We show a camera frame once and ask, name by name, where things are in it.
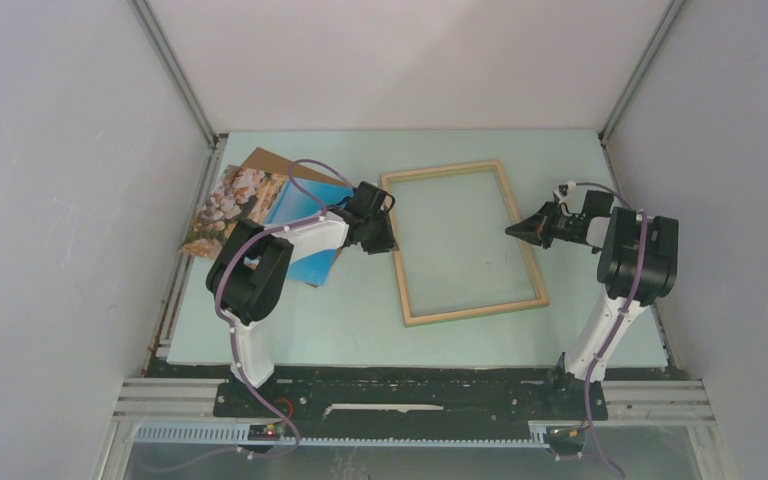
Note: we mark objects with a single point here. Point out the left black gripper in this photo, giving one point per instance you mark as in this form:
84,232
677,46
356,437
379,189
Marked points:
386,242

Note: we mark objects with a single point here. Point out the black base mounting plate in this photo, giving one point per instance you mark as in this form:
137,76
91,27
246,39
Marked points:
414,404

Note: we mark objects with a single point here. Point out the right aluminium corner post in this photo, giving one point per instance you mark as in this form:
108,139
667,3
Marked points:
645,62

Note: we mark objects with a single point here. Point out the left aluminium corner post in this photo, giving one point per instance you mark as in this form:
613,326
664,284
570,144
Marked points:
158,39

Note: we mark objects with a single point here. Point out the blue sea photo print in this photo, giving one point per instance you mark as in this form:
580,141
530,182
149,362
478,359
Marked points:
214,222

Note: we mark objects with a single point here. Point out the brown cardboard backing board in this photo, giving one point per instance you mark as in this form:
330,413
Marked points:
271,162

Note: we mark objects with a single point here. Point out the aluminium corner post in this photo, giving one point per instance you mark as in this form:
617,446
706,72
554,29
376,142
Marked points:
158,39
645,62

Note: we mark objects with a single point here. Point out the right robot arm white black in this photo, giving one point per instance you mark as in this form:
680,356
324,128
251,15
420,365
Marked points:
637,264

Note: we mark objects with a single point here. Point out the aluminium rail base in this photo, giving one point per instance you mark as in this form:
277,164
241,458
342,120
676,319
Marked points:
169,411

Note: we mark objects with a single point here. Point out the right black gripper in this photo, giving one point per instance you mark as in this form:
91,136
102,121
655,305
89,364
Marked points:
536,228

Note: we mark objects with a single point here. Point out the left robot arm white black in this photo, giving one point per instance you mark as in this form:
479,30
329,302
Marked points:
247,278

